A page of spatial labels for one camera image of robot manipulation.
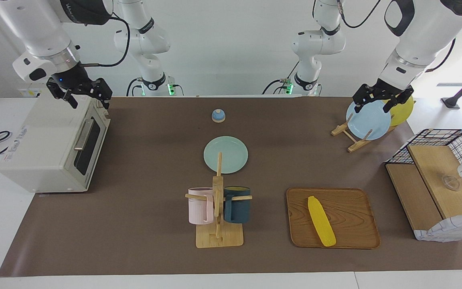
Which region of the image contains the wooden serving tray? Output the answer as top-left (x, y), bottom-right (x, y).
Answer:
top-left (286, 187), bottom-right (381, 250)

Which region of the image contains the pink mug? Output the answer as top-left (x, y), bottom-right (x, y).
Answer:
top-left (188, 187), bottom-right (215, 225)

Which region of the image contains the light blue plate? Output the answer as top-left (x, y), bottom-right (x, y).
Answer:
top-left (346, 100), bottom-right (391, 140)

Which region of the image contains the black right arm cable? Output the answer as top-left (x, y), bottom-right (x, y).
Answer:
top-left (79, 12), bottom-right (131, 68)

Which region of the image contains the wooden shelf box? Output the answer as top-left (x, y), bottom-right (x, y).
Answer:
top-left (385, 144), bottom-right (462, 233)

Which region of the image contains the dark blue mug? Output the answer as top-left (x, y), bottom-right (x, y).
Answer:
top-left (223, 186), bottom-right (251, 224)

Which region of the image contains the small clear glass bowl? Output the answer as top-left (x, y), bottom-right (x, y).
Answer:
top-left (442, 175), bottom-right (461, 191)

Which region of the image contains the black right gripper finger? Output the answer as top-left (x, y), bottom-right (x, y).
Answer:
top-left (90, 77), bottom-right (113, 110)
top-left (46, 78), bottom-right (79, 110)

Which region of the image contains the yellow plate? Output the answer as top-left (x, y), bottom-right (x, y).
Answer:
top-left (387, 94), bottom-right (414, 127)

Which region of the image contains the black wire basket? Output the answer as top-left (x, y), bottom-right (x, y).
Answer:
top-left (385, 128), bottom-right (462, 201)

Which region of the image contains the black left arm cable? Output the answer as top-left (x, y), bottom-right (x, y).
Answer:
top-left (337, 0), bottom-right (456, 73)

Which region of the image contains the white toaster oven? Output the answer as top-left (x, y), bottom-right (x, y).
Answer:
top-left (0, 94), bottom-right (111, 193)

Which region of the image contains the yellow corn cob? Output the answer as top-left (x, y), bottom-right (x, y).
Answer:
top-left (308, 196), bottom-right (336, 247)

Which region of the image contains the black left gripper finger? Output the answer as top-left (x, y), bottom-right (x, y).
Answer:
top-left (353, 83), bottom-right (376, 114)
top-left (382, 89), bottom-right (415, 114)

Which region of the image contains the brown table mat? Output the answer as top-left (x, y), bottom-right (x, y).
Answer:
top-left (0, 96), bottom-right (462, 277)

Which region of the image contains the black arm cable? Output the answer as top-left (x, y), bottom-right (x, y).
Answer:
top-left (337, 0), bottom-right (456, 73)
top-left (79, 12), bottom-right (131, 68)

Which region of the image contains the wooden plate rack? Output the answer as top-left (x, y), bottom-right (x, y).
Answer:
top-left (331, 114), bottom-right (398, 153)

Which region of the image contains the mint green plate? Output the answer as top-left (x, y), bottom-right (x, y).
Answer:
top-left (203, 136), bottom-right (249, 174)

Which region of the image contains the wooden mug tree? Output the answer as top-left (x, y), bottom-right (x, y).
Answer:
top-left (185, 152), bottom-right (253, 248)

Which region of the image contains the white checked cloth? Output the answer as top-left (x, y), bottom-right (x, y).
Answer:
top-left (413, 212), bottom-right (462, 242)

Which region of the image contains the oven door with handle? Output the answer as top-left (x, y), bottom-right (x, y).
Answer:
top-left (65, 108), bottom-right (111, 191)

